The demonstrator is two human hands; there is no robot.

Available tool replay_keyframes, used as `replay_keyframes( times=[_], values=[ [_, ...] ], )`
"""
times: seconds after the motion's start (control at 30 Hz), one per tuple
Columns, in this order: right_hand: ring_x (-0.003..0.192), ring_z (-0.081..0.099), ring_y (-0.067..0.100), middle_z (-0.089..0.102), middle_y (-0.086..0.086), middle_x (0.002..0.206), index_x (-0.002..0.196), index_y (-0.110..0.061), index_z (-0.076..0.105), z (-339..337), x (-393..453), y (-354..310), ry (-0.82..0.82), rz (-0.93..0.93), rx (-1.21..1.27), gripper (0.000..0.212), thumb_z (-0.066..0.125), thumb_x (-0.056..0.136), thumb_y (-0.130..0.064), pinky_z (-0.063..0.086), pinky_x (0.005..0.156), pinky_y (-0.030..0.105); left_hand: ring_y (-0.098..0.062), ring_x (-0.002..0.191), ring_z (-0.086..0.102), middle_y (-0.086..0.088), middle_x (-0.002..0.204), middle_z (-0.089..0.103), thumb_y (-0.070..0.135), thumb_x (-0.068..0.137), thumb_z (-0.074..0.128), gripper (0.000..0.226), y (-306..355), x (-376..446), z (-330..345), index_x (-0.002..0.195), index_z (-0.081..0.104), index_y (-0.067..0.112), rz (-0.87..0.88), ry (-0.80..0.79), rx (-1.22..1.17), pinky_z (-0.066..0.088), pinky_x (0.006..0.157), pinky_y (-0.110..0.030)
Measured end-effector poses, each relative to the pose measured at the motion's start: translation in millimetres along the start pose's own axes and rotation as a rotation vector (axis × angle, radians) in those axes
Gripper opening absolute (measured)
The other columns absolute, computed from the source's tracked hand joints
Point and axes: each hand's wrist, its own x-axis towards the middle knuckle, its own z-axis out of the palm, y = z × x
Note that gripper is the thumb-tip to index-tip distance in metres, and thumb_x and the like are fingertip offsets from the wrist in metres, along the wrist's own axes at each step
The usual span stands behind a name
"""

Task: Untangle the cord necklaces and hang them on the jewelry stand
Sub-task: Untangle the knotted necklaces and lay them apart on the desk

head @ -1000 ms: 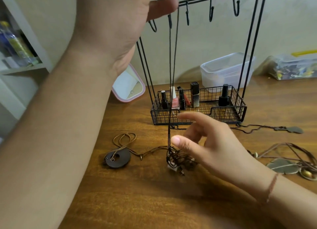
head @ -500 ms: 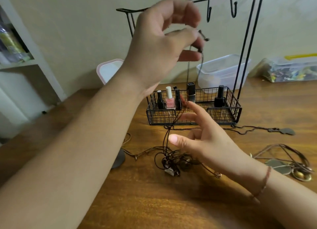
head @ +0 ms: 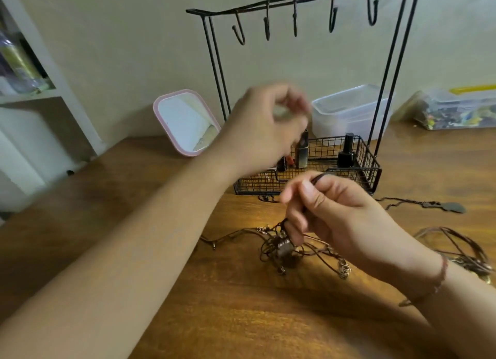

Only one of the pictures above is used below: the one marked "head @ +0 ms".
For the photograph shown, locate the person's left hand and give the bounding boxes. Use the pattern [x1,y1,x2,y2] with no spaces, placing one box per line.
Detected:
[211,82,313,185]

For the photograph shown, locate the black wire jewelry stand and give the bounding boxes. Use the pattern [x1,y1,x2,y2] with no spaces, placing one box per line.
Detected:
[185,0,424,196]

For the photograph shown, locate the guitar pendant cord necklace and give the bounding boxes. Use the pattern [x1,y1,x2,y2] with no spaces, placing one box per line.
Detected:
[375,197,468,215]

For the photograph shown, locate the brown cord wrist bracelet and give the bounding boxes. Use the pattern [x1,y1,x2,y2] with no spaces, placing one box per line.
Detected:
[398,253,449,308]

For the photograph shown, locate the pink framed mirror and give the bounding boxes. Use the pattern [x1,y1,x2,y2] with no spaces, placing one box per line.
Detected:
[153,89,222,157]

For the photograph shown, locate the person's left forearm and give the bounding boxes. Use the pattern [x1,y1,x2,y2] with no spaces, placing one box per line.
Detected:
[0,140,233,359]

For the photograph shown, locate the person's right hand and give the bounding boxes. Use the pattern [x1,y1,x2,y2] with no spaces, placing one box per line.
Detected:
[279,172,446,290]

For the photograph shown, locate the black nail polish bottle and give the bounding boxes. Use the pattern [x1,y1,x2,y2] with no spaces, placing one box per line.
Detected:
[336,132,356,169]

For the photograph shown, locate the clear plastic container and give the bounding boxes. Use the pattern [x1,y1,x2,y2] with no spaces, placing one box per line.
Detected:
[311,84,393,141]

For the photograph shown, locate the person's right forearm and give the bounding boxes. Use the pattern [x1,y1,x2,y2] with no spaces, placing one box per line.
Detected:
[401,254,496,359]

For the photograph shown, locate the yellow green bottle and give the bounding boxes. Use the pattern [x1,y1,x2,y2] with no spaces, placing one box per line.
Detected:
[0,31,49,94]

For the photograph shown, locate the brown cord necklace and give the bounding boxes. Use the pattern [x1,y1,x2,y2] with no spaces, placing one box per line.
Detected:
[199,172,353,280]

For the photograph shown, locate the white shelf unit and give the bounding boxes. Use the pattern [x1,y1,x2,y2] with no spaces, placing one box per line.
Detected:
[0,0,108,216]

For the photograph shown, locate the clear box with yellow lid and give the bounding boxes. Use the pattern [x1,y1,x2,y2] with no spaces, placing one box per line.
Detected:
[413,84,496,131]

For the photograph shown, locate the bundle of brown cord necklaces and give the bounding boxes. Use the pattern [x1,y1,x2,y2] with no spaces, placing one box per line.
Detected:
[413,226,495,286]

